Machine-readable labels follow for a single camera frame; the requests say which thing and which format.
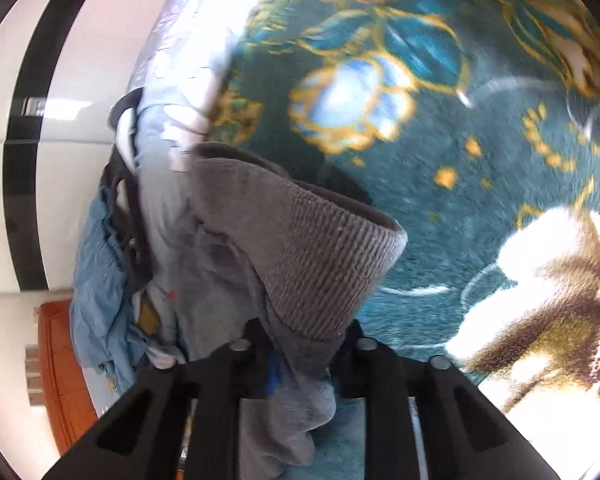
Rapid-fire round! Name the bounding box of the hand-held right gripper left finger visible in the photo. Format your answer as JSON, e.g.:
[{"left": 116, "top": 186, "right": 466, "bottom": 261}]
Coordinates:
[{"left": 42, "top": 317, "right": 281, "bottom": 480}]

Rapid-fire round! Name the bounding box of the light grey garment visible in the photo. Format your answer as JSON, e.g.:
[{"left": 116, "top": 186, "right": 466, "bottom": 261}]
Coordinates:
[{"left": 127, "top": 0, "right": 291, "bottom": 366}]

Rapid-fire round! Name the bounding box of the blue garment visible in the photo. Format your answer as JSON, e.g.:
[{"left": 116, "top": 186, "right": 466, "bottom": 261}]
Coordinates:
[{"left": 70, "top": 185, "right": 176, "bottom": 391}]

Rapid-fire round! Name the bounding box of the carved wooden headboard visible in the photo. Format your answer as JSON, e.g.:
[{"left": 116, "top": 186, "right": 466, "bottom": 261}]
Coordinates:
[{"left": 37, "top": 300, "right": 111, "bottom": 456}]

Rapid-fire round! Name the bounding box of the white wardrobe with black stripe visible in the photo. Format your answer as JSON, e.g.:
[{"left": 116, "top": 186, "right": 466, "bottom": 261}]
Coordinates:
[{"left": 0, "top": 0, "right": 181, "bottom": 296}]

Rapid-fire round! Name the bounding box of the black and white garment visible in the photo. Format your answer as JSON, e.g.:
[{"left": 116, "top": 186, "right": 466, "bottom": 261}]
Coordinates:
[{"left": 97, "top": 87, "right": 153, "bottom": 296}]

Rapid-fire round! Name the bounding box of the teal floral blanket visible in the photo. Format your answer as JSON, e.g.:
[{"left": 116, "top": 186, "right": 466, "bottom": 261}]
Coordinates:
[{"left": 207, "top": 0, "right": 600, "bottom": 480}]

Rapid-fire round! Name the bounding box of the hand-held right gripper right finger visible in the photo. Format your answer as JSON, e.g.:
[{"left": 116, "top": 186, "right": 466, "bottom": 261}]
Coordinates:
[{"left": 330, "top": 320, "right": 561, "bottom": 480}]

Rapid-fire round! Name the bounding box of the grey wall fixture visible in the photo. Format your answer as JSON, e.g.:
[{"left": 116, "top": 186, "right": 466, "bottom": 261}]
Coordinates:
[{"left": 25, "top": 342, "right": 46, "bottom": 406}]

